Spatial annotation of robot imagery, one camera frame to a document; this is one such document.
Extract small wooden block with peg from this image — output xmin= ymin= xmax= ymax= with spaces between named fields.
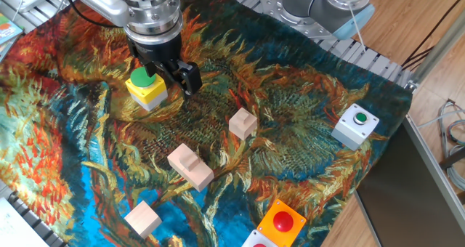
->
xmin=228 ymin=107 xmax=259 ymax=141

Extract orange box with red button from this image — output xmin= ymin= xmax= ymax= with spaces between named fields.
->
xmin=256 ymin=198 xmax=307 ymax=247

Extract yellow box with green button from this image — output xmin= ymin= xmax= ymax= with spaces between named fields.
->
xmin=124 ymin=66 xmax=169 ymax=112

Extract bundle of grey cables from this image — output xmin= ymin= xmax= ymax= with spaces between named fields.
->
xmin=416 ymin=99 xmax=465 ymax=192

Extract white box with red button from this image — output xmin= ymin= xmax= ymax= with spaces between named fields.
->
xmin=240 ymin=229 xmax=278 ymax=247

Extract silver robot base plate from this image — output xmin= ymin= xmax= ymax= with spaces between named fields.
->
xmin=259 ymin=0 xmax=343 ymax=41

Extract aluminium frame rail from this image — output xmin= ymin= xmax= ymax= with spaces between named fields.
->
xmin=402 ymin=113 xmax=465 ymax=234

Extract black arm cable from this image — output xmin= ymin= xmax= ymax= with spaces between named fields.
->
xmin=60 ymin=0 xmax=125 ymax=29

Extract sunflower painting print cloth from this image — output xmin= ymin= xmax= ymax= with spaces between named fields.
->
xmin=0 ymin=0 xmax=413 ymax=247

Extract white box small green button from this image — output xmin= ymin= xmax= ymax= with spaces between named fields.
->
xmin=331 ymin=102 xmax=380 ymax=152

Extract white paper sheet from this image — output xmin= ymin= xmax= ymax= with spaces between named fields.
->
xmin=0 ymin=197 xmax=50 ymax=247

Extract white cable tie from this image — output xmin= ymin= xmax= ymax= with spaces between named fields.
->
xmin=346 ymin=0 xmax=368 ymax=54

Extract dark metal bar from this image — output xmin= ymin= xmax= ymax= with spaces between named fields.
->
xmin=438 ymin=155 xmax=465 ymax=171

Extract plain wooden cube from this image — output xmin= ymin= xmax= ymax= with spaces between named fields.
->
xmin=124 ymin=200 xmax=163 ymax=240

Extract dark flat panel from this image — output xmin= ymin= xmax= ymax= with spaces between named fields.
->
xmin=355 ymin=122 xmax=465 ymax=247

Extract aluminium profile post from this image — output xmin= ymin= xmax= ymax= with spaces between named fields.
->
xmin=405 ymin=17 xmax=465 ymax=92

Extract colourful book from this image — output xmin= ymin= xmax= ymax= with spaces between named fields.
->
xmin=0 ymin=12 xmax=25 ymax=62

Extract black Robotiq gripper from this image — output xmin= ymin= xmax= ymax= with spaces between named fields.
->
xmin=125 ymin=31 xmax=203 ymax=97

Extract black floor cables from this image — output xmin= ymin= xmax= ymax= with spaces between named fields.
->
xmin=400 ymin=0 xmax=465 ymax=72

